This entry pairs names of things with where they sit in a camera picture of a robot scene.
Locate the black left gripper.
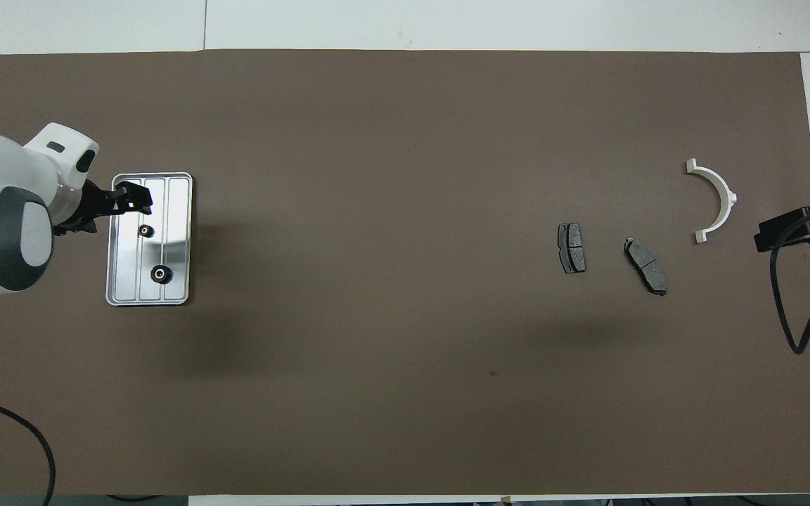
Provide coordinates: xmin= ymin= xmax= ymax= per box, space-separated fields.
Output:
xmin=53 ymin=181 xmax=154 ymax=236

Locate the silver metal tray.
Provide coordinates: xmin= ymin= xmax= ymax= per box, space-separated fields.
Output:
xmin=105 ymin=171 xmax=193 ymax=307

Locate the dark grey long brake pad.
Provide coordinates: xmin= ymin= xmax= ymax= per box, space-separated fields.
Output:
xmin=623 ymin=237 xmax=669 ymax=297

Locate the dark grey rectangular brake pad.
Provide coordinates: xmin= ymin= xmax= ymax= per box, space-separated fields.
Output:
xmin=557 ymin=222 xmax=587 ymax=275

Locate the brown table mat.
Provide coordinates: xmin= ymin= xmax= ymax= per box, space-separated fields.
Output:
xmin=0 ymin=49 xmax=810 ymax=496

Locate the white semicircular plastic bracket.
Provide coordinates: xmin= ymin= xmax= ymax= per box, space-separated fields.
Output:
xmin=685 ymin=158 xmax=738 ymax=245

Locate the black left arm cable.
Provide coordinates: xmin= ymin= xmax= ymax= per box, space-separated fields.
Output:
xmin=0 ymin=392 xmax=56 ymax=506

